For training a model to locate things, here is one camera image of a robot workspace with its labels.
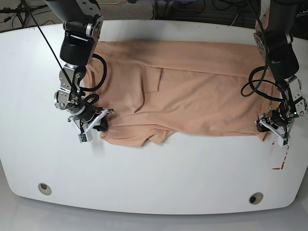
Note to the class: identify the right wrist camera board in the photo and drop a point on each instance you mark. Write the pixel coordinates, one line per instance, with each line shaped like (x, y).
(85, 137)

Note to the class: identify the peach T-shirt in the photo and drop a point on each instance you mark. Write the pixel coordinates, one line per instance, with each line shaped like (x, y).
(157, 88)

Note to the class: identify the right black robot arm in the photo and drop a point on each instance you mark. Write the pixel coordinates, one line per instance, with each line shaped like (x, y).
(82, 22)

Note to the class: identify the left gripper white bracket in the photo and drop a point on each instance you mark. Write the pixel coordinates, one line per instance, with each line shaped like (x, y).
(275, 123)

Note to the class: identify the table grommet hole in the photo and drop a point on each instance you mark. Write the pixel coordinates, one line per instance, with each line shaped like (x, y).
(256, 198)
(44, 189)

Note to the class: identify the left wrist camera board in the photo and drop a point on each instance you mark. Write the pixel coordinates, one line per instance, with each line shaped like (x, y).
(282, 142)

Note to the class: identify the left table grommet hole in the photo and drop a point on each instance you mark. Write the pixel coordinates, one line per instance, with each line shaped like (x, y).
(44, 189)

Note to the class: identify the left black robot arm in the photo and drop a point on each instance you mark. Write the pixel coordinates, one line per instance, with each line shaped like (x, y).
(274, 39)

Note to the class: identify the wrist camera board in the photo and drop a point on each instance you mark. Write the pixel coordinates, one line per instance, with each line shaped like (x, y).
(85, 137)
(282, 142)

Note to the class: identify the red tape rectangle marking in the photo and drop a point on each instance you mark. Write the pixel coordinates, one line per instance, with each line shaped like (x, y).
(278, 156)

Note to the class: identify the black tripod stand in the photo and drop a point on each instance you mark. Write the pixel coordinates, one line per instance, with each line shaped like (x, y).
(19, 16)

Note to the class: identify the right table grommet hole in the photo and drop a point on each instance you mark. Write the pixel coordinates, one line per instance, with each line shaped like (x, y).
(256, 198)

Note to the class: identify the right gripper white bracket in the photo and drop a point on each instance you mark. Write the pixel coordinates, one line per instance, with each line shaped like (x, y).
(90, 119)

